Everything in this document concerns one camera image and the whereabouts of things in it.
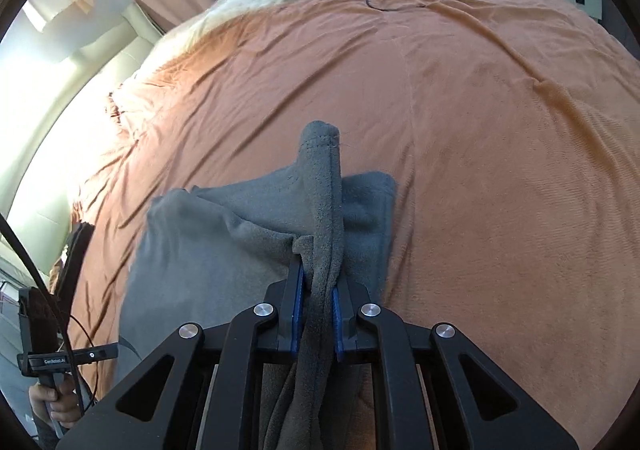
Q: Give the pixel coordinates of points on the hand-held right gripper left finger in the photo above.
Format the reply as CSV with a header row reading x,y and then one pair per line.
x,y
298,310

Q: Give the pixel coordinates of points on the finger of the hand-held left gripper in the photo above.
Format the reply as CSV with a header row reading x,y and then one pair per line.
x,y
77,255

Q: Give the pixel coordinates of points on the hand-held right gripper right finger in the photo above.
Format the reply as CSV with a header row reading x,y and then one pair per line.
x,y
337,325

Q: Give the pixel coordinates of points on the grey t-shirt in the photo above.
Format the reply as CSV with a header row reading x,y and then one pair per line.
x,y
225,255

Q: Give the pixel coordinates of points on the person's left hand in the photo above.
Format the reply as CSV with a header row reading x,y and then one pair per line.
x,y
47,397

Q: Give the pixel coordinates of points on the cream padded headboard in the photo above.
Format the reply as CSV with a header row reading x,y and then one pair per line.
x,y
100,64

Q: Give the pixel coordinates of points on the orange blanket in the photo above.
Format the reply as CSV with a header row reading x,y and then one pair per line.
x,y
475,154

